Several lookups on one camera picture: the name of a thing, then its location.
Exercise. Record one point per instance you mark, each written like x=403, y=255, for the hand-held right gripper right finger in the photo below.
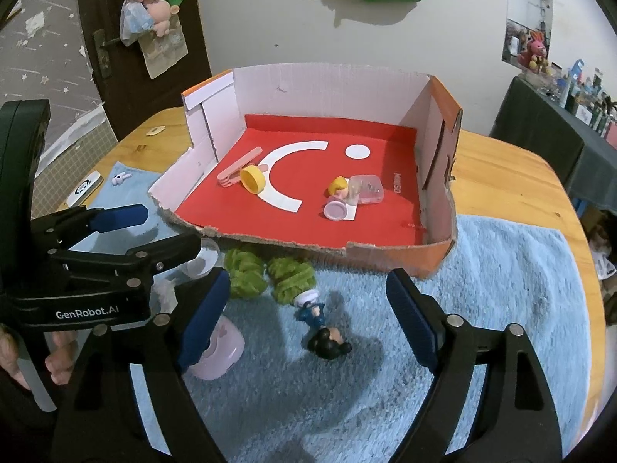
x=409, y=318

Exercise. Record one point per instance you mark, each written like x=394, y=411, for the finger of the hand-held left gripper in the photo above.
x=164, y=251
x=115, y=217

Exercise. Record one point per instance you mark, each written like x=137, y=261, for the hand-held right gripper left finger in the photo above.
x=205, y=318

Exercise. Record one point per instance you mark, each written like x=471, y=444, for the pink round case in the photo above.
x=224, y=347

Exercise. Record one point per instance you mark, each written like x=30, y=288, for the clear plastic cup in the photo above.
x=205, y=260

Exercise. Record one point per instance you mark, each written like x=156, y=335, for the green fuzzy scrunchie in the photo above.
x=246, y=275
x=289, y=277

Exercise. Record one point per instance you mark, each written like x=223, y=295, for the dark-haired figurine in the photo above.
x=330, y=342

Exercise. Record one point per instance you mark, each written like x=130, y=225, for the pink clothespin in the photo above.
x=236, y=166

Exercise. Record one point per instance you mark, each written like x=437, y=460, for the yellow bottle cap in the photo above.
x=253, y=179

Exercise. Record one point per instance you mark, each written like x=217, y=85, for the clear plastic capsule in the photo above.
x=366, y=192

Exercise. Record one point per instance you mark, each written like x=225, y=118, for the blonde figurine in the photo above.
x=337, y=185

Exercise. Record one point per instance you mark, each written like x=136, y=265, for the orange cardboard box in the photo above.
x=313, y=178

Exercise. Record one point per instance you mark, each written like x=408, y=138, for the person's left hand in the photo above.
x=62, y=361

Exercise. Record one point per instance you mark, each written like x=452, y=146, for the small white bunny figure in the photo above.
x=120, y=178

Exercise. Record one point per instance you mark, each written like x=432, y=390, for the white rectangular device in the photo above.
x=84, y=188

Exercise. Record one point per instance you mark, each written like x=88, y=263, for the beige sticker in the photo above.
x=155, y=130

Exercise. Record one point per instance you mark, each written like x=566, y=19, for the blue fluffy towel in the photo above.
x=506, y=299

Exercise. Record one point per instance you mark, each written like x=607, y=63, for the hanging printed paper bag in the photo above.
x=164, y=55

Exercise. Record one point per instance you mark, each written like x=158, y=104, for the clear plastic bag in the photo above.
x=134, y=24

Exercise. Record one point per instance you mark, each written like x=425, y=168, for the pink plush toy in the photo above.
x=159, y=17

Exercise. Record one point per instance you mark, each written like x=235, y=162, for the dark cloth covered table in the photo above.
x=540, y=125

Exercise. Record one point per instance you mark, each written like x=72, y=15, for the row of bottles and boxes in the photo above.
x=583, y=101

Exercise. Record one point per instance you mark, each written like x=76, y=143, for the pink bunny plush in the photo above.
x=534, y=48

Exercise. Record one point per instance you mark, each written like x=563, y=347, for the wall mirror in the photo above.
x=528, y=0

